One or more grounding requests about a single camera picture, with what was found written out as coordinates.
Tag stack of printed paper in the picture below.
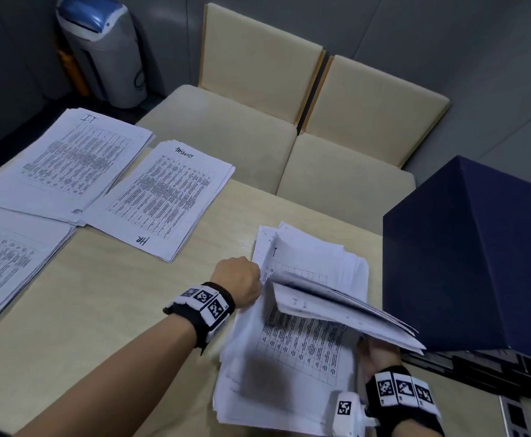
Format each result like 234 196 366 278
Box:
0 107 156 227
0 195 77 344
81 140 237 263
211 221 427 437

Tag beige cushioned chair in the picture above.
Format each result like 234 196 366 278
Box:
276 54 452 237
136 2 328 196

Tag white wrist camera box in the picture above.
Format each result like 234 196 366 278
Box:
331 391 380 437

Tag person's right forearm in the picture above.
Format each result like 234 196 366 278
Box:
390 416 446 437

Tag person's left forearm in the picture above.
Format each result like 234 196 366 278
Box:
15 313 198 437

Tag grey bin with blue lid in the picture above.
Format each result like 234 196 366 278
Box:
55 0 148 110

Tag black marker wristband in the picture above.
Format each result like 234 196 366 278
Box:
365 364 444 435
163 282 237 356

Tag orange bottle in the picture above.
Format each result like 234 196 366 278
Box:
58 49 91 97

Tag person's right hand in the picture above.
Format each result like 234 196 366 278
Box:
361 337 402 376

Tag person's left hand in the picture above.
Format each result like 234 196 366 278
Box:
209 256 264 311

